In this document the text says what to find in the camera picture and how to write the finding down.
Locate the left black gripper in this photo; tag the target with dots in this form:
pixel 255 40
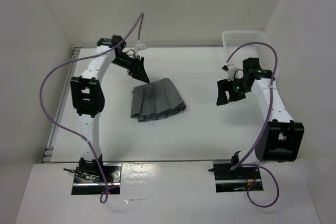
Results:
pixel 136 70

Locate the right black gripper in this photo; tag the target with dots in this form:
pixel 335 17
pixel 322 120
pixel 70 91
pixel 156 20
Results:
pixel 224 85

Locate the grey pleated skirt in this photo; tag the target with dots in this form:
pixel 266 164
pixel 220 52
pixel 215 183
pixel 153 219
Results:
pixel 156 100

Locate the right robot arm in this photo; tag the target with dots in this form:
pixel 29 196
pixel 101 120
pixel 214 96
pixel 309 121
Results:
pixel 280 137

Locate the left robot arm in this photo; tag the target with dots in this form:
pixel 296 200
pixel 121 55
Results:
pixel 88 99

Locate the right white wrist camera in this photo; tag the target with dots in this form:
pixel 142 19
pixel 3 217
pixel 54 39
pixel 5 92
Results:
pixel 231 70

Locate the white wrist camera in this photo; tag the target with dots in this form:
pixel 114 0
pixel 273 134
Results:
pixel 231 70
pixel 140 46

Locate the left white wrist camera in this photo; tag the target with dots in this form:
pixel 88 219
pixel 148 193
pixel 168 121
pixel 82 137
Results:
pixel 140 46

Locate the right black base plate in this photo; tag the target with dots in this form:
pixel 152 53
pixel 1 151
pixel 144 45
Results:
pixel 238 180

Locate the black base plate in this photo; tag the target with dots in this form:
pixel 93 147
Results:
pixel 86 184
pixel 238 180

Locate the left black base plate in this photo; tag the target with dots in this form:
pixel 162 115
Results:
pixel 86 184

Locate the aluminium table edge rail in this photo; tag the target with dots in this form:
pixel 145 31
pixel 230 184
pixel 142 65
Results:
pixel 49 149

